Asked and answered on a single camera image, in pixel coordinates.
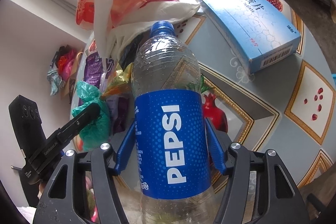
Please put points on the Pepsi plastic bottle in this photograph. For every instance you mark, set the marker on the Pepsi plastic bottle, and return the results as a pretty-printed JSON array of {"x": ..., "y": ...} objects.
[{"x": 173, "y": 159}]

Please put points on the purple snack packet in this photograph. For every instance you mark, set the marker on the purple snack packet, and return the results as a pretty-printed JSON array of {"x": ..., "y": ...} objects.
[{"x": 118, "y": 104}]

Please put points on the blue medicine tablet box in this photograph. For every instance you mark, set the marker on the blue medicine tablet box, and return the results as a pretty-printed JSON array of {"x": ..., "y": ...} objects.
[{"x": 258, "y": 34}]

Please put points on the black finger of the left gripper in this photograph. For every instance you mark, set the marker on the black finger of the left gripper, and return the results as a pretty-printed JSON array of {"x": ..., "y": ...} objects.
[{"x": 75, "y": 125}]

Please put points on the orange yellow snack wrapper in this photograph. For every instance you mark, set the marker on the orange yellow snack wrapper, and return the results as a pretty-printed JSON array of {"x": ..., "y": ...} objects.
[{"x": 118, "y": 81}]

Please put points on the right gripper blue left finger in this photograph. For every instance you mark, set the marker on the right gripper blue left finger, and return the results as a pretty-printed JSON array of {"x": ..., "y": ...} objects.
[{"x": 122, "y": 155}]

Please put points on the red clothes pile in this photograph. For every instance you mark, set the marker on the red clothes pile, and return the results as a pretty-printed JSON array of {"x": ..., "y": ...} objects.
[{"x": 63, "y": 70}]

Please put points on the green plastic bag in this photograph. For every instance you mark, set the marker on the green plastic bag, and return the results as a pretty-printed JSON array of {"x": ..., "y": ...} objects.
[{"x": 97, "y": 123}]

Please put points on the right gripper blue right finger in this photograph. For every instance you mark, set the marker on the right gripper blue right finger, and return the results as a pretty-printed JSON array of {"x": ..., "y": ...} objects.
[{"x": 216, "y": 151}]

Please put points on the white tissue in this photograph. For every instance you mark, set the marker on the white tissue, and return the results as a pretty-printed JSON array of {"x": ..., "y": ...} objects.
[{"x": 111, "y": 43}]

